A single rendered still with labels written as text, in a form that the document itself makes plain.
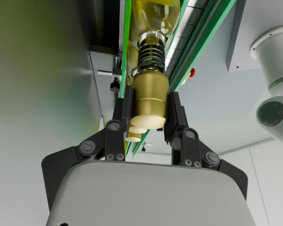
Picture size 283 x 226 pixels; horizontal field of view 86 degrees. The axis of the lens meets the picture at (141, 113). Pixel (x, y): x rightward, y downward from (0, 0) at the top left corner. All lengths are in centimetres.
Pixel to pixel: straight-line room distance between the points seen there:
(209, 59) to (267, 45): 20
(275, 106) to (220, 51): 34
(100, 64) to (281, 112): 50
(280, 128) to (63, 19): 45
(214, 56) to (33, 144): 67
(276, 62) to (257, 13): 14
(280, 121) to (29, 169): 45
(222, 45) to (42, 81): 62
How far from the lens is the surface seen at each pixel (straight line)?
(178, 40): 47
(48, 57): 22
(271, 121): 45
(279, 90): 55
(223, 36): 67
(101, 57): 53
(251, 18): 58
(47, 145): 25
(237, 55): 67
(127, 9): 32
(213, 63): 75
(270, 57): 60
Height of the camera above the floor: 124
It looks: 26 degrees down
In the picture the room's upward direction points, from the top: 177 degrees counter-clockwise
